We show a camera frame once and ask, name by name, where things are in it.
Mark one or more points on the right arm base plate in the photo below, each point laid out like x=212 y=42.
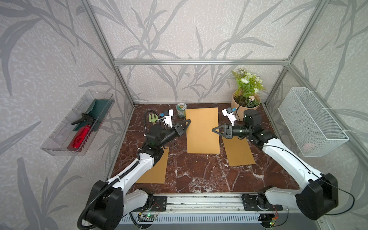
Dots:
x=258 y=203

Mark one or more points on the green artificial plant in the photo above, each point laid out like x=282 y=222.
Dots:
x=249 y=85

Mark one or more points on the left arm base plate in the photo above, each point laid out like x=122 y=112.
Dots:
x=154 y=203

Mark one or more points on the small labelled tin can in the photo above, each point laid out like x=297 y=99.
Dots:
x=181 y=109

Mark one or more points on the green garden hand fork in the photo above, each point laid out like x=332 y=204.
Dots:
x=153 y=118

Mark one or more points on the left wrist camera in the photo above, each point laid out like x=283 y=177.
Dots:
x=167 y=117

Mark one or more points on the aluminium frame back bar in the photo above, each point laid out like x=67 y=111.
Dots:
x=230 y=62

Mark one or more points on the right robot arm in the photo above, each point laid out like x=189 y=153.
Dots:
x=317 y=194

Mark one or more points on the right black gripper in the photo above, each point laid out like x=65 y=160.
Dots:
x=227 y=132

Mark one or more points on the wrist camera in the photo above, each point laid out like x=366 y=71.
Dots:
x=230 y=114
x=167 y=117

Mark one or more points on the green dustpan scoop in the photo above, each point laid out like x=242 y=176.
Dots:
x=94 y=115

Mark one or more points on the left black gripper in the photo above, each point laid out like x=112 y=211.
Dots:
x=177 y=129

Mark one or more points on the clear plastic wall bin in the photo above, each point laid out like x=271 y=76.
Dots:
x=61 y=137

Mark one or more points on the peach flower pot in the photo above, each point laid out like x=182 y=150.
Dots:
x=240 y=109

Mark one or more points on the kraft file bag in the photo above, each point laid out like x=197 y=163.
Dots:
x=238 y=152
x=200 y=137
x=157 y=174

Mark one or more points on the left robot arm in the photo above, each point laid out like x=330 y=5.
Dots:
x=147 y=157

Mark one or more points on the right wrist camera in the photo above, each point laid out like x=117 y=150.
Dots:
x=230 y=114

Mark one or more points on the aluminium front rail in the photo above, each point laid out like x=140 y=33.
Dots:
x=201 y=202

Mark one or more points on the white wire mesh basket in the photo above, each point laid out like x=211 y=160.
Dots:
x=313 y=128

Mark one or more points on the left circuit board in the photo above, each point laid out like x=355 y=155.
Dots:
x=147 y=217

